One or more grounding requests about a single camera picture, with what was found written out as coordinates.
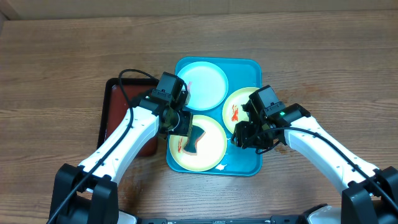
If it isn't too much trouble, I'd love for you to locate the dark green scrub sponge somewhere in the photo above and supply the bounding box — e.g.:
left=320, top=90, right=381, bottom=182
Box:
left=183, top=126, right=206, bottom=156

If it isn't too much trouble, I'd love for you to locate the green plate with ketchup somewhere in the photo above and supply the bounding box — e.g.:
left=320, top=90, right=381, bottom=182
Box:
left=222, top=87, right=258, bottom=133

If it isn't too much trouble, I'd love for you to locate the light blue plate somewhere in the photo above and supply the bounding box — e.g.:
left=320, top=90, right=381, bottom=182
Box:
left=177, top=62, right=229, bottom=111

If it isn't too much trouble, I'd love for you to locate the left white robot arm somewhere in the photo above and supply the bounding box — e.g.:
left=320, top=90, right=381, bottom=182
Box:
left=48, top=72, right=193, bottom=223

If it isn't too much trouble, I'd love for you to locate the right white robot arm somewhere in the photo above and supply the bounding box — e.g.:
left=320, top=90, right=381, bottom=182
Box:
left=231, top=85, right=397, bottom=224

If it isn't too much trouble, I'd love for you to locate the black tray with red water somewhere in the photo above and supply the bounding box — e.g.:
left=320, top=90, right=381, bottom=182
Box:
left=97, top=78, right=157, bottom=148

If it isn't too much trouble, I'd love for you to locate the teal plastic serving tray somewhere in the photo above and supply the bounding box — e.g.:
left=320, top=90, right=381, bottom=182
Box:
left=166, top=57, right=262, bottom=176

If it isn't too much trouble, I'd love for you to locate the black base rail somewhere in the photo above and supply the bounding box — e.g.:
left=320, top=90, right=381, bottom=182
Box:
left=137, top=215, right=308, bottom=224

